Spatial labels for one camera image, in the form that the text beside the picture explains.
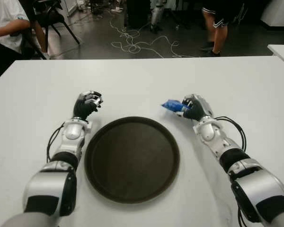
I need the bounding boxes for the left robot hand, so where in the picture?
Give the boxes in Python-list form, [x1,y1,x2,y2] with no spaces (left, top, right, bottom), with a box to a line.
[73,90,104,120]

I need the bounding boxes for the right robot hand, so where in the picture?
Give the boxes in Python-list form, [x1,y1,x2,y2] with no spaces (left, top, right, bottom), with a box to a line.
[181,94,214,122]

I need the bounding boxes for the blue Oreo packet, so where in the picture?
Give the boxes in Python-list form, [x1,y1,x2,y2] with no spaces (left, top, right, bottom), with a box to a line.
[161,99,191,114]

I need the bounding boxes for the round dark brown tray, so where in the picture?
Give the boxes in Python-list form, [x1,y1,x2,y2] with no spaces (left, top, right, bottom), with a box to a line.
[84,116,180,204]

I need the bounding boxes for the walking person black shorts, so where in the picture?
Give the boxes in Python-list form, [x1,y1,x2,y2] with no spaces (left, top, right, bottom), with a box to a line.
[200,0,248,57]

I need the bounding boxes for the black chair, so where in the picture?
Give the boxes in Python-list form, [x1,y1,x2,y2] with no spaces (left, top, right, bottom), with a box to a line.
[28,0,80,60]

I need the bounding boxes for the white side table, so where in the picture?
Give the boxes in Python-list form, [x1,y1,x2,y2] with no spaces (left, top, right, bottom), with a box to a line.
[267,44,284,69]

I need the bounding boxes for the white cabinet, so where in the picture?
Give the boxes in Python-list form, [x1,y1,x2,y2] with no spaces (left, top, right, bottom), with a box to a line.
[63,0,78,17]

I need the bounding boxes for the black cabinet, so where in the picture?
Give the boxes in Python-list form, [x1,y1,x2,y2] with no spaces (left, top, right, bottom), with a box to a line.
[126,0,154,29]

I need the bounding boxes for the seated person white shirt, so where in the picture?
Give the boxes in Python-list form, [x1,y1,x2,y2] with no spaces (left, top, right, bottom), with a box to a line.
[0,0,50,79]

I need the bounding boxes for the white curved panel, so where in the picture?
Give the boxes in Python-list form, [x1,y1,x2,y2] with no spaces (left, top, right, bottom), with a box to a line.
[260,0,284,29]

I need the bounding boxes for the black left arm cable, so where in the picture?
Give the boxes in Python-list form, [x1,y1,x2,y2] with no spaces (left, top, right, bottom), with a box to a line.
[46,122,66,164]

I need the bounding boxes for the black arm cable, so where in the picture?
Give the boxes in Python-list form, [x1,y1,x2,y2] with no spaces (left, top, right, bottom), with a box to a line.
[46,122,66,164]
[214,115,258,224]

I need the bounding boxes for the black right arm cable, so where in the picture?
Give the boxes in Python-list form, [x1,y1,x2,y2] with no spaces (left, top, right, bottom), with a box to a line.
[214,115,258,224]

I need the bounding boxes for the white cable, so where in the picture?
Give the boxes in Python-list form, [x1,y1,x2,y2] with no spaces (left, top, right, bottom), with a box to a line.
[109,16,195,59]

